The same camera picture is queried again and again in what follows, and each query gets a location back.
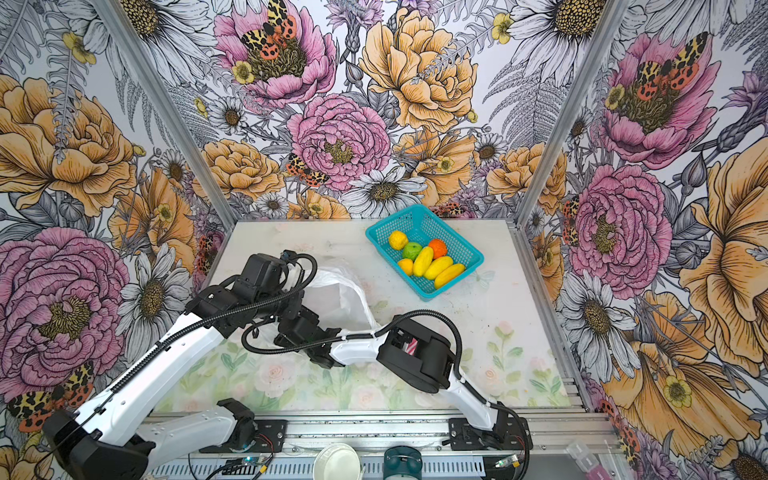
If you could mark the yellow toy mango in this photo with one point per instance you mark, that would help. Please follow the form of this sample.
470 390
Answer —
437 266

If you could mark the green toy fruit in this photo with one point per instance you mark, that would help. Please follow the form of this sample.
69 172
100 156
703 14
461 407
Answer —
411 251

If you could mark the dark green round container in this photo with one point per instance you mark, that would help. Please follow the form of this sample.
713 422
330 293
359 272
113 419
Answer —
402 463

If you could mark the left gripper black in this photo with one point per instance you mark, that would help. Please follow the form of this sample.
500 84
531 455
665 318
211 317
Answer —
292 308

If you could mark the white round cup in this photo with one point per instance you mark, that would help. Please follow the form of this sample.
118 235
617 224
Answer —
337 462

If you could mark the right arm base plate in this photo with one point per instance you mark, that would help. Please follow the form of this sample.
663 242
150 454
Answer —
508 436

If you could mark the pink clear plastic object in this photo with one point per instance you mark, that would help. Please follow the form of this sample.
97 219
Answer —
586 461

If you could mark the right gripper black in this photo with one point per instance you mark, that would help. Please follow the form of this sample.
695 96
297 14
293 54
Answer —
285 342

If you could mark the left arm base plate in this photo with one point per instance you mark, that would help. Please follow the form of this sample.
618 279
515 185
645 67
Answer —
258 436

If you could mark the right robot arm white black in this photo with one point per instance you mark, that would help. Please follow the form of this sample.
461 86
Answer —
423 348

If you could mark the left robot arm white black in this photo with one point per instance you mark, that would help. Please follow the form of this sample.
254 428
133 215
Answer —
103 438

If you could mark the yellow toy banana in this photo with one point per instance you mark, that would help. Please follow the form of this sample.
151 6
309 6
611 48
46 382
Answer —
422 262
448 275

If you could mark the yellow toy fruit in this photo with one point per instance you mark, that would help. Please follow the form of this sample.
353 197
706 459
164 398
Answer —
406 265

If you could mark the teal plastic basket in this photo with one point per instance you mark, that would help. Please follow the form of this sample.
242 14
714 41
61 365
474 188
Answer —
421 225

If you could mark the yellow toy lemon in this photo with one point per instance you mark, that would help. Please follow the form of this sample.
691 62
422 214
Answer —
398 240

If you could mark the plush doll pink hat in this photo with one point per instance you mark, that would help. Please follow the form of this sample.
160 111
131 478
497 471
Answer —
411 347

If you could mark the translucent white plastic bag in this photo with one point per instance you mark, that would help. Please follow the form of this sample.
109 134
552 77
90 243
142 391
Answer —
336 296

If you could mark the orange toy fruit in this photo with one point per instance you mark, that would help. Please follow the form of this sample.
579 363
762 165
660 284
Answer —
439 248

